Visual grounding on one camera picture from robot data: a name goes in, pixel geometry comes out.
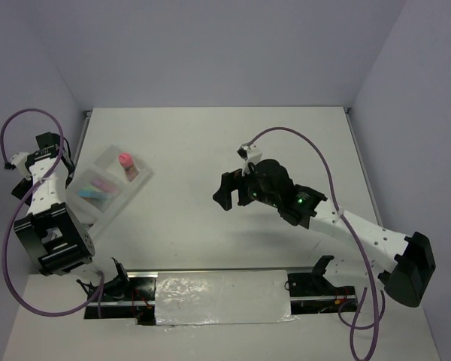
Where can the blue cap highlighter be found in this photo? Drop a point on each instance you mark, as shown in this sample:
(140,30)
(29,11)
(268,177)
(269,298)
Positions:
(93,195)

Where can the clear plastic organizer tray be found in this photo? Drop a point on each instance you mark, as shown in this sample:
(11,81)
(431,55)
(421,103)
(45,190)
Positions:
(96,215)

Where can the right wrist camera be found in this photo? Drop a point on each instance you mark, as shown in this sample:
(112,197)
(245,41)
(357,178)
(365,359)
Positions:
(251,156)

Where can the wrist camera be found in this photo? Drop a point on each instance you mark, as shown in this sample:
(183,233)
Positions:
(251,156)
(18,161)

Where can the silver foil covered panel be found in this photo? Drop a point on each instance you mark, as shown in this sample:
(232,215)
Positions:
(227,297)

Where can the purple cap highlighter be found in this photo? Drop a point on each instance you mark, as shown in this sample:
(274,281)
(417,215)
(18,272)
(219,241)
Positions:
(105,186)

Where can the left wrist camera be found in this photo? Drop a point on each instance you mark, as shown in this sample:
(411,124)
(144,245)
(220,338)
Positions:
(18,161)

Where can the pink cap glue stick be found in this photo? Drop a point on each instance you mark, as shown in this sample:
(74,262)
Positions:
(128,165)

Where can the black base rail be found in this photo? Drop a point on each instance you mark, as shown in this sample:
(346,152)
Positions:
(309,292)

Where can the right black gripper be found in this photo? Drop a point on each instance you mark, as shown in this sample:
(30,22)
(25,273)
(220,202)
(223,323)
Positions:
(230,181)

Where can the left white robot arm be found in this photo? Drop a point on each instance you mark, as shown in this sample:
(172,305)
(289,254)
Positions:
(53,237)

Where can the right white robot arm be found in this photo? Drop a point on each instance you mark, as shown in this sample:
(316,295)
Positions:
(402,264)

